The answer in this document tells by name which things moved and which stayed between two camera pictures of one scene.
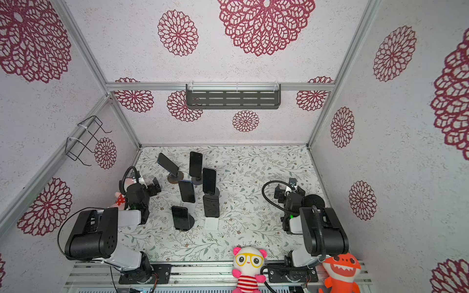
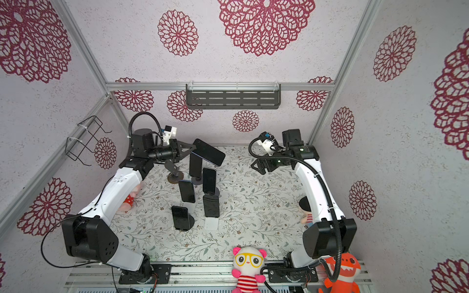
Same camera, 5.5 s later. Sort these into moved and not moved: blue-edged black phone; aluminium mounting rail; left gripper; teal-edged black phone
Moved: left gripper
Not moved: aluminium mounting rail; teal-edged black phone; blue-edged black phone
